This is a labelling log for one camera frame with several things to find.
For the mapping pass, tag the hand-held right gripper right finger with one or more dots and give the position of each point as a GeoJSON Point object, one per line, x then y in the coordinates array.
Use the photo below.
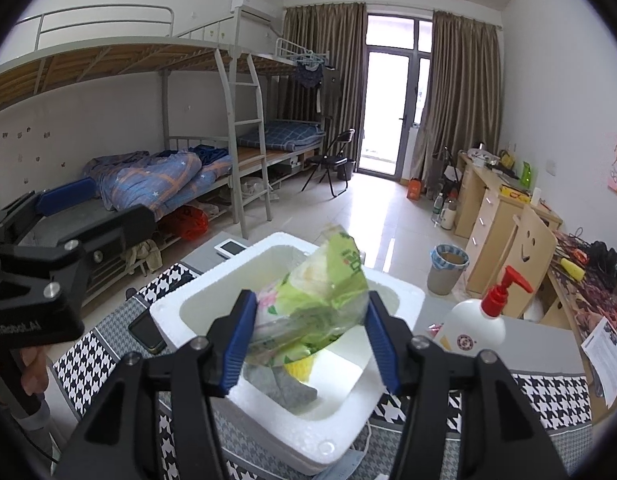
{"type": "Point", "coordinates": [381, 345]}

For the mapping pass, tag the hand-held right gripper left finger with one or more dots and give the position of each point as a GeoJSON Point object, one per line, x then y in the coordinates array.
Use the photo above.
{"type": "Point", "coordinates": [241, 340]}

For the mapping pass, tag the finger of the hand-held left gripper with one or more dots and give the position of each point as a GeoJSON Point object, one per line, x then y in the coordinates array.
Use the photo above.
{"type": "Point", "coordinates": [63, 197]}
{"type": "Point", "coordinates": [113, 232]}

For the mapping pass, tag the white foam box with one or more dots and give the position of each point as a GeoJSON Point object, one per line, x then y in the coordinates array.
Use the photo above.
{"type": "Point", "coordinates": [188, 305]}

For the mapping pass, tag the green tissue packet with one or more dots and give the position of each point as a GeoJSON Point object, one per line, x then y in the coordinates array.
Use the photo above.
{"type": "Point", "coordinates": [308, 300]}

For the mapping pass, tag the blue face mask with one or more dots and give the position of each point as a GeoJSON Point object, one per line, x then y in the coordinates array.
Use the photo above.
{"type": "Point", "coordinates": [346, 467]}

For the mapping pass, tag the yellow soft ball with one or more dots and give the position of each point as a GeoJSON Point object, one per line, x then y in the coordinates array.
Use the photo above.
{"type": "Point", "coordinates": [299, 367]}

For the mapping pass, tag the person's left hand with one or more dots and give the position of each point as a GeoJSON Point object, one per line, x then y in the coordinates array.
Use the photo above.
{"type": "Point", "coordinates": [34, 370]}

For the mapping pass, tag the beige clothes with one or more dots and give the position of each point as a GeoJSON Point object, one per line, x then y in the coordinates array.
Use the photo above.
{"type": "Point", "coordinates": [146, 257]}

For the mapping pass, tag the blue star-print blanket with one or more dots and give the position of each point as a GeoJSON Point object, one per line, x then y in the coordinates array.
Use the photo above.
{"type": "Point", "coordinates": [143, 177]}

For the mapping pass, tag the grey cloth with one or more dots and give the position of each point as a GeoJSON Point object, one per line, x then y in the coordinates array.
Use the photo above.
{"type": "Point", "coordinates": [283, 390]}

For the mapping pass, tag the houndstooth table cloth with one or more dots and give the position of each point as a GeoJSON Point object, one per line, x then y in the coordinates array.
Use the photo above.
{"type": "Point", "coordinates": [98, 355]}

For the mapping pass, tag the red plastic bag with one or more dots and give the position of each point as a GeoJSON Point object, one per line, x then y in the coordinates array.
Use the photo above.
{"type": "Point", "coordinates": [191, 222]}

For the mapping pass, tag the white digital scale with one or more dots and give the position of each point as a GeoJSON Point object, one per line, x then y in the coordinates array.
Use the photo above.
{"type": "Point", "coordinates": [232, 249]}

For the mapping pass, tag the white pump bottle red nozzle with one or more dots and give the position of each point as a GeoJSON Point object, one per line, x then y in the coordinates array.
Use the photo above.
{"type": "Point", "coordinates": [471, 320]}

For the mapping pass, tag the black smartphone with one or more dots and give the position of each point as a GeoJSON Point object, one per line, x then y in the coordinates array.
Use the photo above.
{"type": "Point", "coordinates": [147, 332]}

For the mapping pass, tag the grey trash bin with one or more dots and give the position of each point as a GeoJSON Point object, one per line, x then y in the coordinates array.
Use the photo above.
{"type": "Point", "coordinates": [446, 275]}

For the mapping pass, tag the dark blue clothes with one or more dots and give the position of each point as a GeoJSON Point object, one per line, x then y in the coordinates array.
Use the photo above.
{"type": "Point", "coordinates": [211, 154]}

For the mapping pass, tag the large metal bunk bed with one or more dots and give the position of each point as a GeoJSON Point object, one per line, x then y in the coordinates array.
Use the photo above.
{"type": "Point", "coordinates": [113, 62]}

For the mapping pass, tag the plastic water bottles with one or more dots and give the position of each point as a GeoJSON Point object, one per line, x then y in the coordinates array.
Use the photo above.
{"type": "Point", "coordinates": [446, 212]}

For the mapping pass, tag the white plastic bag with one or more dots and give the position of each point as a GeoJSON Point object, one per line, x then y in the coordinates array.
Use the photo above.
{"type": "Point", "coordinates": [256, 187]}

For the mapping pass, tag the orange bag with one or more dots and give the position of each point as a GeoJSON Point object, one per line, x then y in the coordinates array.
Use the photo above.
{"type": "Point", "coordinates": [415, 189]}

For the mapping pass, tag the light wooden desk with drawers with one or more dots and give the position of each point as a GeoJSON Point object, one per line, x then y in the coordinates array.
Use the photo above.
{"type": "Point", "coordinates": [483, 210]}

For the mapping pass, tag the black waste bin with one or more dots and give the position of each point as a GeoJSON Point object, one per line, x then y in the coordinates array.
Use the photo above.
{"type": "Point", "coordinates": [346, 170]}

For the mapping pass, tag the wooden chair with smiley cutout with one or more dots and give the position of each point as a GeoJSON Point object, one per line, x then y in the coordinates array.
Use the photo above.
{"type": "Point", "coordinates": [530, 240]}

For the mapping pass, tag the grey metal bed ladder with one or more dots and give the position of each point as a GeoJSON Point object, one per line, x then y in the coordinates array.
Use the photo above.
{"type": "Point", "coordinates": [261, 120]}

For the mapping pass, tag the black folding chair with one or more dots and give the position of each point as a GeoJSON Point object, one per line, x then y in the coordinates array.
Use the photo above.
{"type": "Point", "coordinates": [333, 160]}

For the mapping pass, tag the blue plaid quilt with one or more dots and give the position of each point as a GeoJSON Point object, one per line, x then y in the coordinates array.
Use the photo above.
{"type": "Point", "coordinates": [283, 135]}

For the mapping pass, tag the yellow box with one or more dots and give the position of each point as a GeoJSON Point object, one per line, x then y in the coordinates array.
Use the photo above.
{"type": "Point", "coordinates": [513, 192]}

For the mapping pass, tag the cluttered wooden desk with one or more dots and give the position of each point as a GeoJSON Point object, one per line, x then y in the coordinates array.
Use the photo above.
{"type": "Point", "coordinates": [598, 300]}

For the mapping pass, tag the green bottle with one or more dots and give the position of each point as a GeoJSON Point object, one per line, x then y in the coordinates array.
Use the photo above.
{"type": "Point", "coordinates": [526, 174]}

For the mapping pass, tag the printed paper leaflet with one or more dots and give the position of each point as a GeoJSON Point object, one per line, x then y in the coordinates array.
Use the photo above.
{"type": "Point", "coordinates": [608, 360]}

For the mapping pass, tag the small metal bunk bed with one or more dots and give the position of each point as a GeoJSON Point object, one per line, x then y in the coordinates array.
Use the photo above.
{"type": "Point", "coordinates": [276, 62]}

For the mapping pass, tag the glass balcony door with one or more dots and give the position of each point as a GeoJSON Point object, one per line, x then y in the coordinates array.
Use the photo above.
{"type": "Point", "coordinates": [388, 105]}

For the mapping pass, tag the hanging blue garment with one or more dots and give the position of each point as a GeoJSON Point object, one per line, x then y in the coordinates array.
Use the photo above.
{"type": "Point", "coordinates": [308, 75]}

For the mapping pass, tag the hanging dark coat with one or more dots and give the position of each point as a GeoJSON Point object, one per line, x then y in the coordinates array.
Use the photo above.
{"type": "Point", "coordinates": [331, 92]}

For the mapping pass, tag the brown curtain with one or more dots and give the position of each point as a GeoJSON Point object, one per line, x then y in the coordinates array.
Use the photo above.
{"type": "Point", "coordinates": [333, 70]}
{"type": "Point", "coordinates": [463, 95]}

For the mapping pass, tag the white air conditioner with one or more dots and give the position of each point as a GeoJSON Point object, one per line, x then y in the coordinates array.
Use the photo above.
{"type": "Point", "coordinates": [253, 7]}

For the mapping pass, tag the white wall outlet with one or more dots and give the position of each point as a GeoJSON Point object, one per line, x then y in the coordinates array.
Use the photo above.
{"type": "Point", "coordinates": [551, 167]}

